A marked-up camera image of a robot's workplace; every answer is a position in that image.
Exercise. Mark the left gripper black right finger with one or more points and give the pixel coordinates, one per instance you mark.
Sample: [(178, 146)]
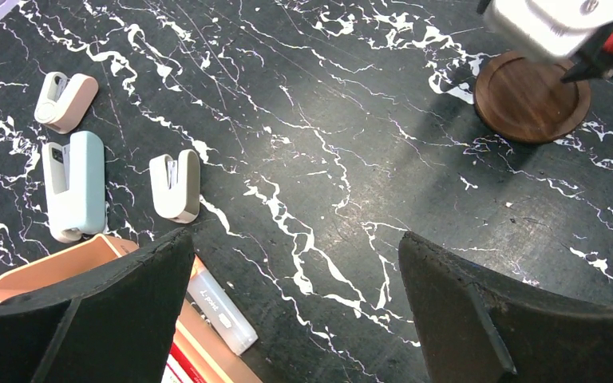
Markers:
[(477, 325)]

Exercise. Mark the orange desk organizer tray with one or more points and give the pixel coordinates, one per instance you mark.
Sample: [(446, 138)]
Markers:
[(198, 353)]

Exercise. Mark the dark walnut wooden coaster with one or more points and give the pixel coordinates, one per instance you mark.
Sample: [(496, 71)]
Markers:
[(526, 102)]

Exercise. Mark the blue white stapler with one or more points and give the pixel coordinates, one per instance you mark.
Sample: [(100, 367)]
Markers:
[(74, 180)]

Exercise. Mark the pink mini stapler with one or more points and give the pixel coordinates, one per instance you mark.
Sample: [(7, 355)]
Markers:
[(63, 101)]

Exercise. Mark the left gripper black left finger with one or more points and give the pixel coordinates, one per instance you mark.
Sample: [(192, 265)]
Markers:
[(112, 323)]

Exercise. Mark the orange capped glue stick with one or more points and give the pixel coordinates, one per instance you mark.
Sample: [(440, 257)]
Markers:
[(225, 317)]

